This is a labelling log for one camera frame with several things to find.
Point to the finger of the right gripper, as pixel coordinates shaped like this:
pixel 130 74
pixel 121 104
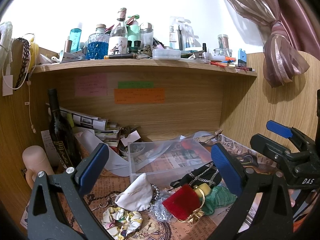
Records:
pixel 278 129
pixel 273 150

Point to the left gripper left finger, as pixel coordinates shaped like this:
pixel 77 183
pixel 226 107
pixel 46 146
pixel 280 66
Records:
pixel 46 217

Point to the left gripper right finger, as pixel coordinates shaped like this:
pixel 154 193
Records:
pixel 273 218

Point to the green fabric pouch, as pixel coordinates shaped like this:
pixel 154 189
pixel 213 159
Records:
pixel 219 197

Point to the floral fabric scrunchie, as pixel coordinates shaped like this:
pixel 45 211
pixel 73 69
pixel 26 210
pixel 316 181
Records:
pixel 120 223

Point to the white drawstring pouch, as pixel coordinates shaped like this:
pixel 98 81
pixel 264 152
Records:
pixel 137 197

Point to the red velvet pouch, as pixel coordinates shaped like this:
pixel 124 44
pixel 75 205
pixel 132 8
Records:
pixel 182 203

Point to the silver mesh pouch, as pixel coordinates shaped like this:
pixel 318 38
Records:
pixel 157 209

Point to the clear plastic storage box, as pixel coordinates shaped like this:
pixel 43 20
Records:
pixel 166 161

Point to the beige cylindrical container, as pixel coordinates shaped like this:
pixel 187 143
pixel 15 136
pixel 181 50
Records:
pixel 35 160

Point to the dark wine bottle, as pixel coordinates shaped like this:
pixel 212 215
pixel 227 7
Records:
pixel 61 134

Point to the stack of papers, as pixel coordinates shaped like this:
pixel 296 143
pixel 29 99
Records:
pixel 106 131

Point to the small white card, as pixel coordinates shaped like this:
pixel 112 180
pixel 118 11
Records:
pixel 132 137

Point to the pink satin curtain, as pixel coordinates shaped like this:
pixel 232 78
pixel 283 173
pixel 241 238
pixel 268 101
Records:
pixel 289 28

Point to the pink sticky note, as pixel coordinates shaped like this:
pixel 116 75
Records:
pixel 92 85

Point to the orange sticky note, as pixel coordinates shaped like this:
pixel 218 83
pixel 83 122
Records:
pixel 139 95

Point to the green sticky note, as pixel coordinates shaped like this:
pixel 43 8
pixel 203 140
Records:
pixel 135 84

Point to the black patterned ribbon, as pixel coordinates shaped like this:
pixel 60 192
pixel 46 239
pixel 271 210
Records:
pixel 25 60

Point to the clear lidded plastic container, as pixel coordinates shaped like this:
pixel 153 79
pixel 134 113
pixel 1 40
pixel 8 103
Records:
pixel 166 54

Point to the wooden shelf board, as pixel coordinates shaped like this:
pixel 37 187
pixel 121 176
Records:
pixel 140 65

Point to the blue liquid glass bottle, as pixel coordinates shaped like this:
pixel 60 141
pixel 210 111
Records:
pixel 97 46

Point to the teal spray bottle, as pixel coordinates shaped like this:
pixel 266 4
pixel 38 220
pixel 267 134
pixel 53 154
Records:
pixel 74 36

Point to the clear labelled glass bottle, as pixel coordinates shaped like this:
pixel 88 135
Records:
pixel 118 36

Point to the mint green bottle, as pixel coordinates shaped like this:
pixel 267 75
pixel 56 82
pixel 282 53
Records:
pixel 133 30

